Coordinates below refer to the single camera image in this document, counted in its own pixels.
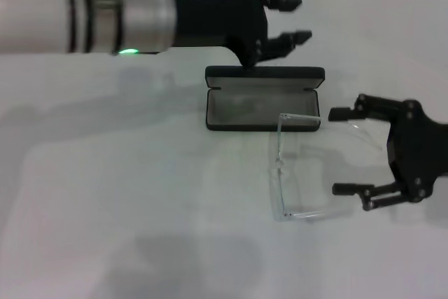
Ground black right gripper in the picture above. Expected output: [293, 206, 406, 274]
[328, 93, 448, 213]

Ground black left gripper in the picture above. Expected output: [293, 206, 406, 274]
[169, 0, 313, 69]

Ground clear transparent glasses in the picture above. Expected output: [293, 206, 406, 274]
[267, 113, 386, 224]

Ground black glasses case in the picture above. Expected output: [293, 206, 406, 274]
[204, 64, 326, 133]

